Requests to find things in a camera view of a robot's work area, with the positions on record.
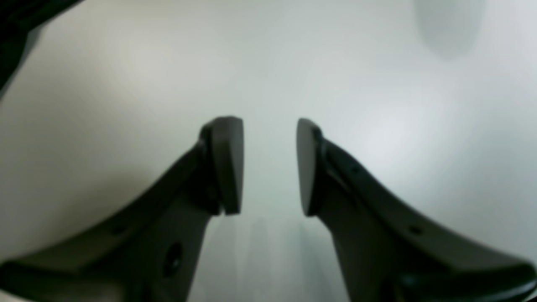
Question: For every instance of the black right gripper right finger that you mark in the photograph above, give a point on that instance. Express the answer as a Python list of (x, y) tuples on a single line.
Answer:
[(389, 252)]

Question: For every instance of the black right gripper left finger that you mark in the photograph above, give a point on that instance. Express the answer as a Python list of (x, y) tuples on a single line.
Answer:
[(147, 252)]

